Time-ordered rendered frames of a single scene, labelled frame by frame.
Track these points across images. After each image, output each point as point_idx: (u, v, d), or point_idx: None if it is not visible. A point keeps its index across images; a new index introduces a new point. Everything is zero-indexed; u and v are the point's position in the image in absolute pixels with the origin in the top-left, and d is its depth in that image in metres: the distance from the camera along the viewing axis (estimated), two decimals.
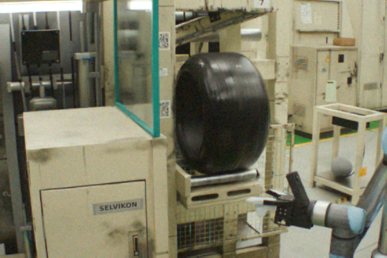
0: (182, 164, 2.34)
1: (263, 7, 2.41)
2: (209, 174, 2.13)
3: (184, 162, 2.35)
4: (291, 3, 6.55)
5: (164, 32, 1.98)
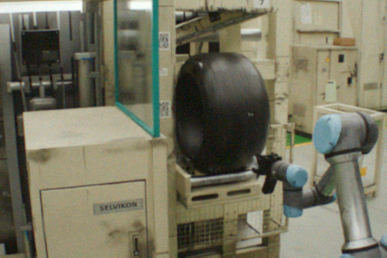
0: None
1: (263, 7, 2.41)
2: (211, 180, 2.10)
3: None
4: (291, 3, 6.55)
5: (164, 32, 1.98)
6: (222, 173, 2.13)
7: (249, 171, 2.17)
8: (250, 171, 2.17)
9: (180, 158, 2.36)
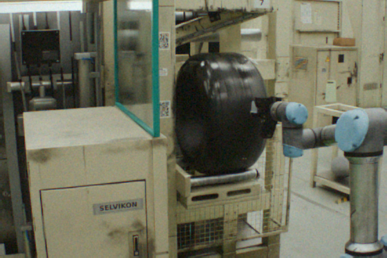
0: (182, 160, 2.35)
1: (263, 7, 2.41)
2: None
3: (182, 158, 2.36)
4: (291, 3, 6.55)
5: (164, 32, 1.98)
6: (222, 182, 2.15)
7: None
8: None
9: (181, 167, 2.36)
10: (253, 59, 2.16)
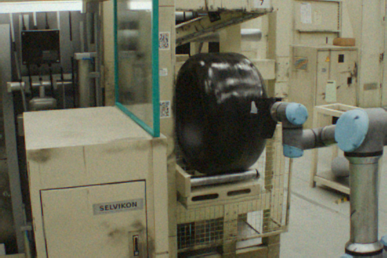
0: None
1: (263, 7, 2.41)
2: (211, 183, 2.11)
3: None
4: (291, 3, 6.55)
5: (164, 32, 1.98)
6: (224, 176, 2.12)
7: (249, 174, 2.16)
8: (251, 175, 2.17)
9: (182, 160, 2.35)
10: None
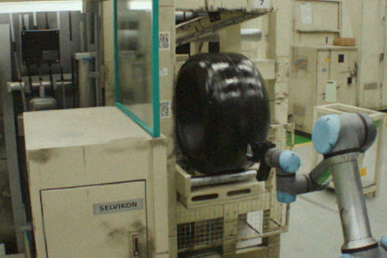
0: (181, 167, 2.37)
1: (263, 7, 2.41)
2: (211, 176, 2.10)
3: (183, 167, 2.36)
4: (291, 3, 6.55)
5: (164, 32, 1.98)
6: (221, 173, 2.15)
7: (247, 169, 2.19)
8: (248, 169, 2.19)
9: None
10: (256, 164, 2.20)
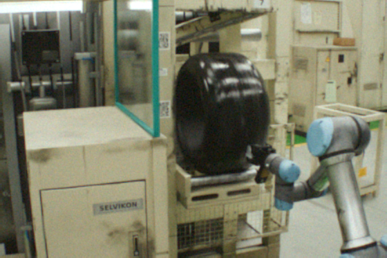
0: (181, 167, 2.36)
1: (263, 7, 2.41)
2: (210, 176, 2.11)
3: (183, 167, 2.36)
4: (291, 3, 6.55)
5: (164, 32, 1.98)
6: None
7: (247, 169, 2.19)
8: (248, 169, 2.19)
9: None
10: None
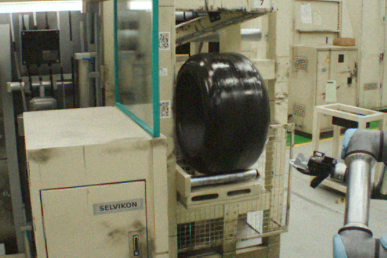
0: None
1: (263, 7, 2.41)
2: (211, 184, 2.11)
3: None
4: (291, 3, 6.55)
5: (164, 32, 1.98)
6: (224, 177, 2.12)
7: (249, 176, 2.16)
8: (251, 176, 2.17)
9: (182, 161, 2.34)
10: (267, 142, 2.08)
